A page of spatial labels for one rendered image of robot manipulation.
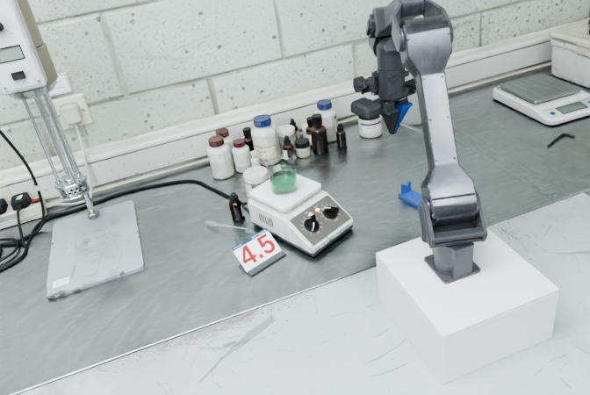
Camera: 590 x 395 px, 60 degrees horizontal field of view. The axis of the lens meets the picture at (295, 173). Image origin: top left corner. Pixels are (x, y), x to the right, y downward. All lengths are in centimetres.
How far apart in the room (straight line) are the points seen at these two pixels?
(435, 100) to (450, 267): 25
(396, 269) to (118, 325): 52
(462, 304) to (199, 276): 53
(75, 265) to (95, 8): 62
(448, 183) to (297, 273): 38
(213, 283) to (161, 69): 64
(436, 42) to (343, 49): 78
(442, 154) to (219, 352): 49
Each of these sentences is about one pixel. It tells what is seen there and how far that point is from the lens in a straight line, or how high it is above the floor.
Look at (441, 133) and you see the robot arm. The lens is 81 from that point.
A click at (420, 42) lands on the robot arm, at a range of 82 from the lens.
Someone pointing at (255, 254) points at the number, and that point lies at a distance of 107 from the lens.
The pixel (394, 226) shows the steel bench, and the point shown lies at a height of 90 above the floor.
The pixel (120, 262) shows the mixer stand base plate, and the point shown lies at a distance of 118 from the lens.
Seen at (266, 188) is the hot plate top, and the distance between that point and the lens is 114.
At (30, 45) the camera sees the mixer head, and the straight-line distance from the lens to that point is 104.
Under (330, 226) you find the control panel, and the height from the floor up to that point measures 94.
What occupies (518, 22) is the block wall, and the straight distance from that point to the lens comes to 192.
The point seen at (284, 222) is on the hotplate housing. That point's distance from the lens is 107.
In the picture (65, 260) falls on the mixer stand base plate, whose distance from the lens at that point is 126.
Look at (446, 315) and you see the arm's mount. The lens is 80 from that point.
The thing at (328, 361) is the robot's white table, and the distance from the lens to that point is 88.
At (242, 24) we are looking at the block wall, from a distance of 146.
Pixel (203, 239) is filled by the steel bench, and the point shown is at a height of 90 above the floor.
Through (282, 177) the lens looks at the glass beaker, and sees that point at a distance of 108.
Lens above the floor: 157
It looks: 30 degrees down
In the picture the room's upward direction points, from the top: 9 degrees counter-clockwise
